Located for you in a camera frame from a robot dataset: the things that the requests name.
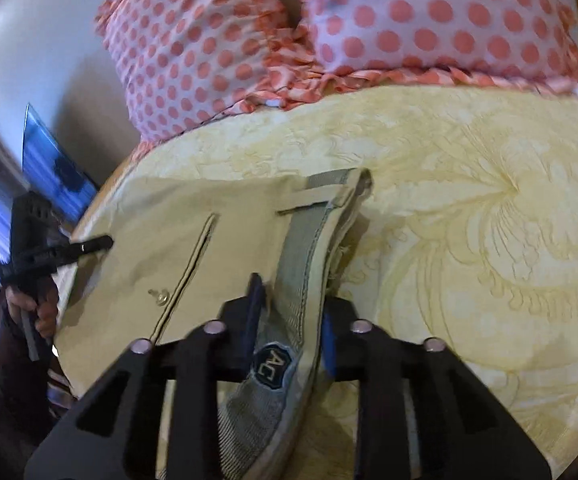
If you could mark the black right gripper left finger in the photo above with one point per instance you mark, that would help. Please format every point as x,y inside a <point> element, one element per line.
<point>220,350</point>

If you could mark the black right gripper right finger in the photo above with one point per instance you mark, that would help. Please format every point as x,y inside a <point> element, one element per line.
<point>356,350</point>

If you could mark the beige khaki pants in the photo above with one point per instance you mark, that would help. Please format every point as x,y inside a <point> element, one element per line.
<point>184,248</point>

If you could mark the person's left hand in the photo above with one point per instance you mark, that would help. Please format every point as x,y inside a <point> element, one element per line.
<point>45,306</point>

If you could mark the black flat screen television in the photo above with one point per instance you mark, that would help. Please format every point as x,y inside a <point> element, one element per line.
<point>52,173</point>

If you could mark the cream floral bedspread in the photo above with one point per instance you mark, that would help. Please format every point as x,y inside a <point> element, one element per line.
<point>469,234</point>

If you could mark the pink polka dot pillow back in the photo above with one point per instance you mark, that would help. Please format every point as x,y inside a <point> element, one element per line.
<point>186,63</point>

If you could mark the pink polka dot pillow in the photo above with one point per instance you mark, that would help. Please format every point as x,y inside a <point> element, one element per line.
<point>186,63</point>
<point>529,39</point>

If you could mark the pink polka dot pillow front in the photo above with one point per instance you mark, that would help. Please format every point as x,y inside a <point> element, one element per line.
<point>529,39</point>

